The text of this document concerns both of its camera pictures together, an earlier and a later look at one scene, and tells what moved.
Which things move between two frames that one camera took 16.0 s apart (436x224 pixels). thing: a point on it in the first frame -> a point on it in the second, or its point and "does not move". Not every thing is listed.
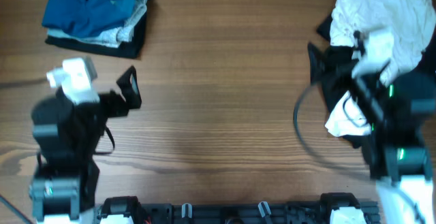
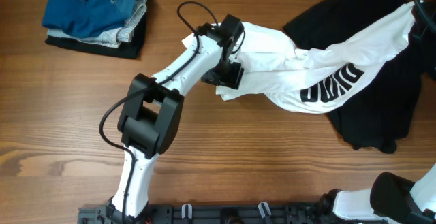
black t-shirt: x=332 y=66 -> x=382 y=117
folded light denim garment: x=113 y=37 does not move
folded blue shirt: x=86 y=7 does not move
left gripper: x=129 y=90 -> x=231 y=80
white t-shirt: x=388 y=23 -> x=331 y=77
